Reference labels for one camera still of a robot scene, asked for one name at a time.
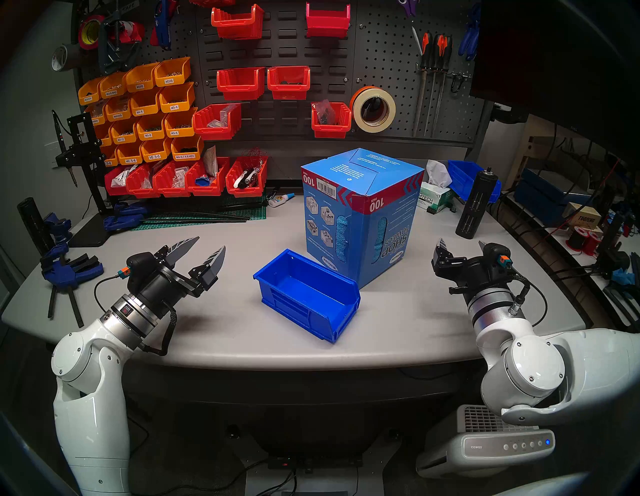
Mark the orange tape roll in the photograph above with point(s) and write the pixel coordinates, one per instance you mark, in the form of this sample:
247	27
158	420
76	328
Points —
352	102

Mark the black metal stand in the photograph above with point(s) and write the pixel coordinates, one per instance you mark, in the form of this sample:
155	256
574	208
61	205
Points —
87	165

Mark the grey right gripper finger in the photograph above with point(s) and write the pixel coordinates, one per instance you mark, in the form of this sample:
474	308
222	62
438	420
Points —
445	262
483	247

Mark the white glue bottle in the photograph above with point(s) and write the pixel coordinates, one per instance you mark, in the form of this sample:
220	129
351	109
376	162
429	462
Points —
277	201

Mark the black bar clamp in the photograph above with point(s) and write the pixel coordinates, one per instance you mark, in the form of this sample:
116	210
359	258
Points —
112	50

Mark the clear plastic parts bag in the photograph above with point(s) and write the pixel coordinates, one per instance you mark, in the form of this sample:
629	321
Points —
225	116
324	111

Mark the black white marker pen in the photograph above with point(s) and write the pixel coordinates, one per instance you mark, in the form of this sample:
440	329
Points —
243	178

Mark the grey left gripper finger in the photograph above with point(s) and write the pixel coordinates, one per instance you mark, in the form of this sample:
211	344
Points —
177	252
210	272

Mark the blue towel stack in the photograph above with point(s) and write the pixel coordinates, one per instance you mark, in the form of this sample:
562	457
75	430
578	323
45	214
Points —
342	240

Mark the cyan plastic part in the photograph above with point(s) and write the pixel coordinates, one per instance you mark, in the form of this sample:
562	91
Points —
624	276

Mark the green cutting mat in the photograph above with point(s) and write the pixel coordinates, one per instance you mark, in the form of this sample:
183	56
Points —
255	215

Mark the small cardboard box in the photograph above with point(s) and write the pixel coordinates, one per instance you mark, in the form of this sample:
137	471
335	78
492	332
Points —
582	216

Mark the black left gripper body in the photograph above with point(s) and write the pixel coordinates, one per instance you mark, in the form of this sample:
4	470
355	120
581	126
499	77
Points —
160	292

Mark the black louvered wall panel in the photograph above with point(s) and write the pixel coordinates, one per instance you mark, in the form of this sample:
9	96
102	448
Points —
285	50

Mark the black perforated pegboard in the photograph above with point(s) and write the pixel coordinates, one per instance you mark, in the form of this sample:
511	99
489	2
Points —
142	52
390	55

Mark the dark blue storage crate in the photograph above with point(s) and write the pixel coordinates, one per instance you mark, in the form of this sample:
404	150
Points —
542	197

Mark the beige wooden shelf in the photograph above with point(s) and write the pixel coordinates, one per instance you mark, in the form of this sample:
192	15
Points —
535	142

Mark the white tissue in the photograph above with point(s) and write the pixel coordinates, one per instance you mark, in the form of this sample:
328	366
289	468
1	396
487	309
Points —
439	172

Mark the small orange parts bin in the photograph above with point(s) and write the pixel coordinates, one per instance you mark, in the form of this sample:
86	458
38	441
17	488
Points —
187	154
130	158
102	137
150	133
141	82
145	108
110	160
112	90
172	77
180	130
118	113
156	155
124	137
176	104
96	117
90	95

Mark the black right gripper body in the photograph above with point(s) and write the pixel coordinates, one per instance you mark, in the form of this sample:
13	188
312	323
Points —
475	280

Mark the grey duct tape roll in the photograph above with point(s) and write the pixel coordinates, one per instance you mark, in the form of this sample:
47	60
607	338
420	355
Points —
69	56

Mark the blue bar clamp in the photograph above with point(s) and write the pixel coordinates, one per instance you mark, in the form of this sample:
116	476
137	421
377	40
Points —
57	227
67	275
122	212

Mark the blue shop towel box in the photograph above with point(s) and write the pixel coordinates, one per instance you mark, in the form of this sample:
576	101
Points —
360	170

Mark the red plastic parts bin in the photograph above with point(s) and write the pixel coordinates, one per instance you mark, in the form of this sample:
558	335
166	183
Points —
116	189
212	2
240	87
246	191
288	89
327	25
331	131
172	191
206	190
142	191
237	27
215	131

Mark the red yellow tape roll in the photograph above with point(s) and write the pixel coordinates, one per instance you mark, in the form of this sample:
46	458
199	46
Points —
90	22

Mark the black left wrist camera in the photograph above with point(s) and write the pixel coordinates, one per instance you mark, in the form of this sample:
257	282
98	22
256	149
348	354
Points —
140	262

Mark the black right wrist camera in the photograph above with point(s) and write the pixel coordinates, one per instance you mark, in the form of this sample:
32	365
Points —
497	255

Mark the black computer monitor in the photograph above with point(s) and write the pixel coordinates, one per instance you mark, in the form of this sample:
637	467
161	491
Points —
540	60

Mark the white air purifier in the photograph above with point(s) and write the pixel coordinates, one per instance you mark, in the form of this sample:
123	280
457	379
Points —
500	445

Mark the blue plastic storage bin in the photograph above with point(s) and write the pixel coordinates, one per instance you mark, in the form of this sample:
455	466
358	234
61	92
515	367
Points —
300	300
462	175

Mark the metal hook rail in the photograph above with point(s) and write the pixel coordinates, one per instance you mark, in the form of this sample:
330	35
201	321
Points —
457	75

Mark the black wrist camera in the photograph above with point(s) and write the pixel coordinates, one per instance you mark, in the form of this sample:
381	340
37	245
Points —
497	255
140	262

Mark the black power strip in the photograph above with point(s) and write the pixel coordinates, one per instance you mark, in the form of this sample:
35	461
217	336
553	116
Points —
310	462

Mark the red white hand tool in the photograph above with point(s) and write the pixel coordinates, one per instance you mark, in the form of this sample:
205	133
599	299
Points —
132	32

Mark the green white Kimtech wipes box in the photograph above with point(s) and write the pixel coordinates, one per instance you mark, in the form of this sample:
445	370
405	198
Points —
432	200

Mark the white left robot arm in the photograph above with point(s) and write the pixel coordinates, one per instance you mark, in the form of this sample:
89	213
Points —
90	400

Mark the white paper packet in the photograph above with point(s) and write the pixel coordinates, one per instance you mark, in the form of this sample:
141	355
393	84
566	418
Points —
210	160

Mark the cream masking tape roll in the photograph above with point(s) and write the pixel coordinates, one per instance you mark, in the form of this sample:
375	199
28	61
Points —
388	123

